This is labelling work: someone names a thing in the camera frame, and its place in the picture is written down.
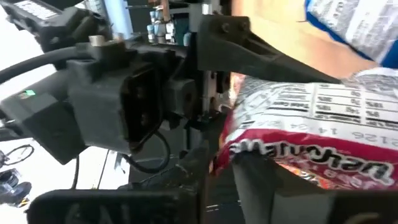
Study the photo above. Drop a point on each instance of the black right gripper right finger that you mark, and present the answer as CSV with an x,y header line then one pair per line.
x,y
280,205

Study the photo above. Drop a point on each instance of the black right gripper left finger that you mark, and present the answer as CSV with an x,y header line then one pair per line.
x,y
124,207

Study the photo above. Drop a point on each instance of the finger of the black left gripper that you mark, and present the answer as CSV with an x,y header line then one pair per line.
x,y
236,46

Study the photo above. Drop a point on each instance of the red Maruchan ramen pack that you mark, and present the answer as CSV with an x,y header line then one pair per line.
x,y
311,124

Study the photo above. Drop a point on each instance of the blue Maruchan ramen pack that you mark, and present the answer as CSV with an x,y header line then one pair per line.
x,y
357,25

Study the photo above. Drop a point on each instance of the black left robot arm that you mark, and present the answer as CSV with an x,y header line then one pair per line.
x,y
56,25

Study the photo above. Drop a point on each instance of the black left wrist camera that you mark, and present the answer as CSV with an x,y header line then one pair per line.
x,y
102,105

